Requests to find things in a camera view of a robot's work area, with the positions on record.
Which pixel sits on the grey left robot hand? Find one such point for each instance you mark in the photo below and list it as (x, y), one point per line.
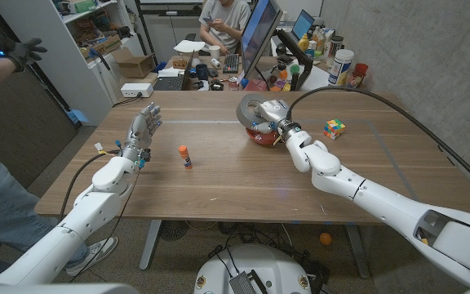
(141, 130)

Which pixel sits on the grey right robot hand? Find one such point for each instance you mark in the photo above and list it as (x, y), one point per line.
(275, 112)

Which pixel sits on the operator right gloved hand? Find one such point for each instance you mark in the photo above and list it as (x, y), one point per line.
(16, 51)

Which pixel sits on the grey duct tape roll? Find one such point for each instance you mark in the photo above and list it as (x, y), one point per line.
(242, 114)

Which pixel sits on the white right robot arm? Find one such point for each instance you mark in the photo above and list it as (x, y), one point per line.
(382, 200)

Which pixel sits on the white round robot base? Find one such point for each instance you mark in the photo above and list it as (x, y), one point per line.
(259, 261)

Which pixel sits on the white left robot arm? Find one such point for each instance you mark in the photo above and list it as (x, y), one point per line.
(92, 204)

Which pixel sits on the red bowl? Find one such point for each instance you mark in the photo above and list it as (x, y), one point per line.
(263, 138)

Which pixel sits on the orange capped glue stick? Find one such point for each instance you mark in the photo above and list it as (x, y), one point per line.
(185, 157)

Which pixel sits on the multicoloured puzzle cube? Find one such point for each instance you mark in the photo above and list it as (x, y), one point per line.
(334, 128)

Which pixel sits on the small white tape roll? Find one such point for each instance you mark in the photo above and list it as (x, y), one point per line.
(216, 63)

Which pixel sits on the pink box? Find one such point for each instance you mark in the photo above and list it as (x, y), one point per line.
(255, 85)

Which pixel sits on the white power box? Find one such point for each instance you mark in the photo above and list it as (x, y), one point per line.
(137, 90)

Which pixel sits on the green ball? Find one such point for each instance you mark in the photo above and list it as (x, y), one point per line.
(295, 69)

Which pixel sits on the soda can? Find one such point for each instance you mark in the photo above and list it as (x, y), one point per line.
(233, 83)

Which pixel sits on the white paper sheet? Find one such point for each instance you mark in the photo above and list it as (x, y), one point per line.
(318, 77)

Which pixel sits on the black laptop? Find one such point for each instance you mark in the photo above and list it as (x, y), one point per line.
(169, 83)

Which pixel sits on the open cardboard box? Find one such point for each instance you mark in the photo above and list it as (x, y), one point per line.
(135, 65)

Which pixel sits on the black keyboard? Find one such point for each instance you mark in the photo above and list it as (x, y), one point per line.
(231, 63)

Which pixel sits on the white shelf unit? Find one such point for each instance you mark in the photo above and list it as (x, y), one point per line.
(80, 98)

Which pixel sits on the yellow bottle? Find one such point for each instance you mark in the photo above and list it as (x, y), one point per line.
(303, 43)

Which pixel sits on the large computer monitor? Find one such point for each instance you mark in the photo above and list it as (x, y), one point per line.
(259, 36)

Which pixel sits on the small wooden box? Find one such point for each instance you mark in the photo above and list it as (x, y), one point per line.
(180, 63)

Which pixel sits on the white plastic canister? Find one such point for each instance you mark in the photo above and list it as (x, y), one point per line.
(340, 67)

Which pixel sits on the green box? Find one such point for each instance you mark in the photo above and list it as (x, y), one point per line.
(83, 6)

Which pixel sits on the dark blue mug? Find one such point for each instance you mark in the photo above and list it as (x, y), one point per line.
(202, 72)

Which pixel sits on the white paper cup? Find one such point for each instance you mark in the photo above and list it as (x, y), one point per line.
(215, 52)

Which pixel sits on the flat printed cardboard box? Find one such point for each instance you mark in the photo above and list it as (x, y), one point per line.
(104, 45)

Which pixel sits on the jar with black lid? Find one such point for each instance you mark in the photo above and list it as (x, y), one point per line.
(335, 47)

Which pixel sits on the laptop with blue screen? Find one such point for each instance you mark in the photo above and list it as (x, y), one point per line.
(302, 24)

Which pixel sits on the round black grille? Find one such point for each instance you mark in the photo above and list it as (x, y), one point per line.
(174, 230)

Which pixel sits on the seated person grey shirt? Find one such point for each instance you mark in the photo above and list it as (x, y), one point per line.
(231, 16)

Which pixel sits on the smartphone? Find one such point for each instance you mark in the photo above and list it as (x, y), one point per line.
(208, 19)

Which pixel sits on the grey metal table leg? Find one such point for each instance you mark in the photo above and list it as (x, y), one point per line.
(357, 253)
(150, 245)

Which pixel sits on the white sneaker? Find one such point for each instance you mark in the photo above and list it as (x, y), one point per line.
(96, 253)

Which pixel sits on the operator in jeans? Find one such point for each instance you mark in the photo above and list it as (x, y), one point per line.
(2, 212)

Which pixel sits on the white robot torso edge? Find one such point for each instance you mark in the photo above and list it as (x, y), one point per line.
(55, 289)

